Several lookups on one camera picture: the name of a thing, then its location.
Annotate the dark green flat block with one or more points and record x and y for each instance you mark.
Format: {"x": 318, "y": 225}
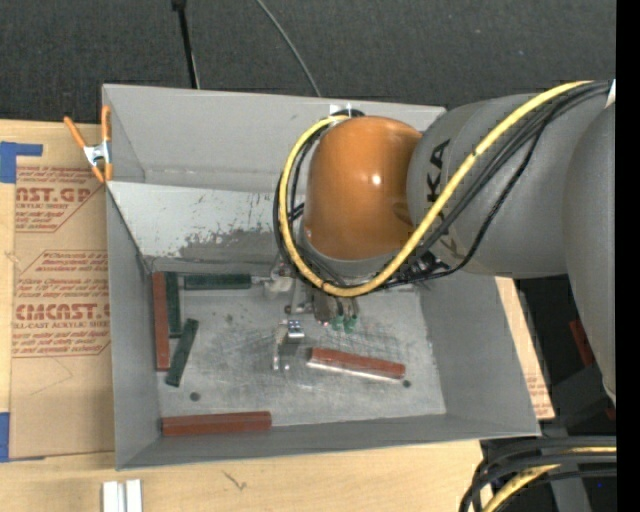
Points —
{"x": 173, "y": 305}
{"x": 182, "y": 352}
{"x": 217, "y": 282}

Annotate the grey metal bin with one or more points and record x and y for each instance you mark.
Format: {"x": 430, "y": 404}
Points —
{"x": 230, "y": 145}

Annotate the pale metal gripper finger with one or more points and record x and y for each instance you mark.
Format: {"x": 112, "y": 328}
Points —
{"x": 296, "y": 330}
{"x": 276, "y": 356}

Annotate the red-brown flat block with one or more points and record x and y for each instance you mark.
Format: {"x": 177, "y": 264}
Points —
{"x": 215, "y": 423}
{"x": 161, "y": 325}
{"x": 357, "y": 362}

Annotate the brown cardboard board red print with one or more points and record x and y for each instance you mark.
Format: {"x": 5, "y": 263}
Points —
{"x": 60, "y": 280}

